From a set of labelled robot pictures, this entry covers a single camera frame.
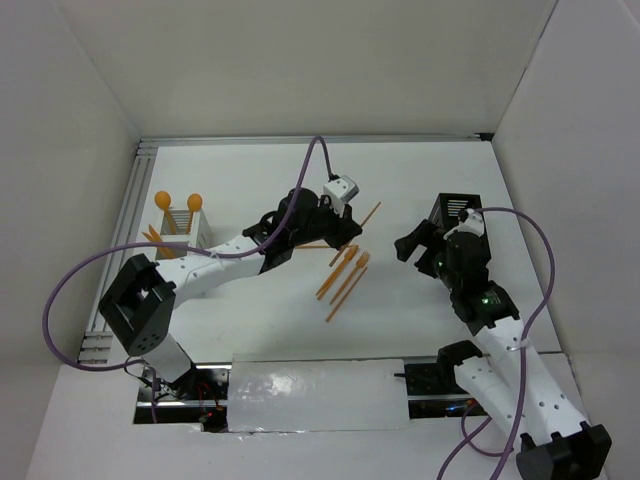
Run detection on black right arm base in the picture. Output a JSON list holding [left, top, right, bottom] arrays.
[[394, 340, 482, 420]]

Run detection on white utensil caddy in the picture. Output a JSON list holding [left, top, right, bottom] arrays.
[[145, 207, 212, 285]]

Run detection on orange plastic fork right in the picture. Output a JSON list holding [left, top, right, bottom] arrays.
[[330, 251, 370, 304]]

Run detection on orange plastic fork left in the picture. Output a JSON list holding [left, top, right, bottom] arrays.
[[316, 245, 360, 300]]

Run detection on aluminium rail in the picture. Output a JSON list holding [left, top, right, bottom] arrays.
[[139, 132, 495, 149], [77, 140, 157, 366]]

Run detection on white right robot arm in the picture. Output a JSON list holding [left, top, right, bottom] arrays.
[[394, 213, 612, 479]]

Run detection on aluminium rail back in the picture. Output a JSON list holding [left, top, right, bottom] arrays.
[[139, 132, 495, 149]]

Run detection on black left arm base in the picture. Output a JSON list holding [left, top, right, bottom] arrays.
[[125, 363, 232, 433]]

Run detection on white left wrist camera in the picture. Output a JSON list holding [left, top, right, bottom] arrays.
[[323, 175, 360, 207]]

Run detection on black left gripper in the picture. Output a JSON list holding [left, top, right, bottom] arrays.
[[290, 194, 363, 250]]

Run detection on white tape sheet front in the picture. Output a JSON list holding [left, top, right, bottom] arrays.
[[227, 359, 410, 433]]

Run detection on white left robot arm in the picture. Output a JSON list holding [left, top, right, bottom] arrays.
[[99, 177, 362, 399]]

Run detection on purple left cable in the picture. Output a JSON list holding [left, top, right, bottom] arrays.
[[42, 135, 336, 426]]

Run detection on orange plastic fork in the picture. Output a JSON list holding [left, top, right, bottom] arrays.
[[330, 251, 370, 304], [316, 245, 360, 300]]

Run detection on aluminium rail left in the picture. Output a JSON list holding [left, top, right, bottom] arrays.
[[77, 140, 157, 366]]

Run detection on black utensil caddy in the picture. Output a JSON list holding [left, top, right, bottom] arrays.
[[428, 193, 482, 231]]

